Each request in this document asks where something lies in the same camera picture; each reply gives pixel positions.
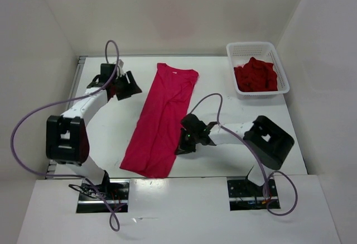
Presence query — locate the pink-red t-shirt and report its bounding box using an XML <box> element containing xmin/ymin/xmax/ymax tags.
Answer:
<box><xmin>120</xmin><ymin>63</ymin><xmax>199</xmax><ymax>178</ymax></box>

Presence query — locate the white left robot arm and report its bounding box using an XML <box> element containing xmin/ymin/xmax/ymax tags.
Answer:
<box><xmin>46</xmin><ymin>66</ymin><xmax>142</xmax><ymax>198</ymax></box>

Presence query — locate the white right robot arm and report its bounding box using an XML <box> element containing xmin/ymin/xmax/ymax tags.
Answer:
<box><xmin>175</xmin><ymin>114</ymin><xmax>295</xmax><ymax>197</ymax></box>

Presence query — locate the dark red t-shirt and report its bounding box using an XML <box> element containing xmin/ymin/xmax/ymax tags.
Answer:
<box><xmin>234</xmin><ymin>57</ymin><xmax>278</xmax><ymax>92</ymax></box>

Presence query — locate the white plastic basket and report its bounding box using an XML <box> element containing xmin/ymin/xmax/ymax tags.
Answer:
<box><xmin>226</xmin><ymin>41</ymin><xmax>290</xmax><ymax>100</ymax></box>

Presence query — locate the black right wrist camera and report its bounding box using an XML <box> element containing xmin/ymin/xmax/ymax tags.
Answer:
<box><xmin>180</xmin><ymin>113</ymin><xmax>208</xmax><ymax>133</ymax></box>

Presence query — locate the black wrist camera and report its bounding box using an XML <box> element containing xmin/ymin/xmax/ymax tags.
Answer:
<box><xmin>98</xmin><ymin>59</ymin><xmax>124</xmax><ymax>84</ymax></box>
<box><xmin>180</xmin><ymin>113</ymin><xmax>208</xmax><ymax>133</ymax></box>

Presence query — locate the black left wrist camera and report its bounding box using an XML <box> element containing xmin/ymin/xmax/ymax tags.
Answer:
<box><xmin>98</xmin><ymin>59</ymin><xmax>124</xmax><ymax>84</ymax></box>

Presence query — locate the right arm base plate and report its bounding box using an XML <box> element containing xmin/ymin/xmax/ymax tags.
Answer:
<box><xmin>227</xmin><ymin>177</ymin><xmax>281</xmax><ymax>211</ymax></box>

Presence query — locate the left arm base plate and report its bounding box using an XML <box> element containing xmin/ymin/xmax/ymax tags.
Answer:
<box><xmin>69</xmin><ymin>179</ymin><xmax>130</xmax><ymax>213</ymax></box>

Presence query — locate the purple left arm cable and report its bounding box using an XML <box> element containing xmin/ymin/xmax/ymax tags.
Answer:
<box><xmin>10</xmin><ymin>40</ymin><xmax>128</xmax><ymax>232</ymax></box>

